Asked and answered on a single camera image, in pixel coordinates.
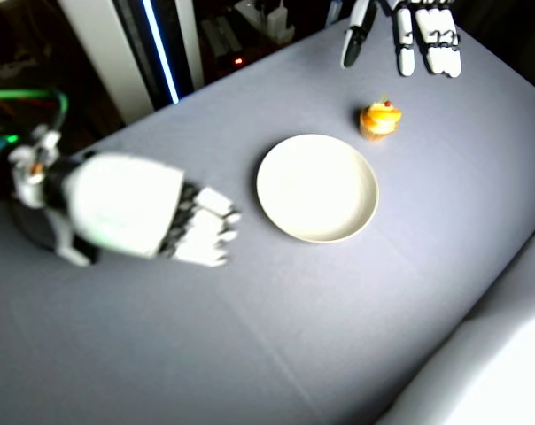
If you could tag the white plastic containers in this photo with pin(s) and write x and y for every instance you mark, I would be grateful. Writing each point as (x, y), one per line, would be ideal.
(272, 20)

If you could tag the orange toy cupcake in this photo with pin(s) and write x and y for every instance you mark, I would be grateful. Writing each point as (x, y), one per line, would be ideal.
(379, 121)

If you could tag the white rounded robot shell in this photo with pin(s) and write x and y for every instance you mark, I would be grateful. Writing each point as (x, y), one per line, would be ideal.
(493, 354)

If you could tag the blue light strip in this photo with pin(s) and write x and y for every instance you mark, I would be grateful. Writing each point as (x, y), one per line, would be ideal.
(161, 48)

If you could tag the white pillar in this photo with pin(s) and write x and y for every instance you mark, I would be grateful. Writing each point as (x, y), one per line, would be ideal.
(103, 53)

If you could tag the black device with red light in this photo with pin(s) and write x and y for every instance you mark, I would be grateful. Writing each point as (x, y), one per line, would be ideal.
(225, 48)

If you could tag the grey table cloth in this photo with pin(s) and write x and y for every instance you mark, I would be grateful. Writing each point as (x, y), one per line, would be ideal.
(250, 332)

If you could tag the cream round plate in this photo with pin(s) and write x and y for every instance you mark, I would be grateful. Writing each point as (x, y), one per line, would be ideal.
(316, 188)

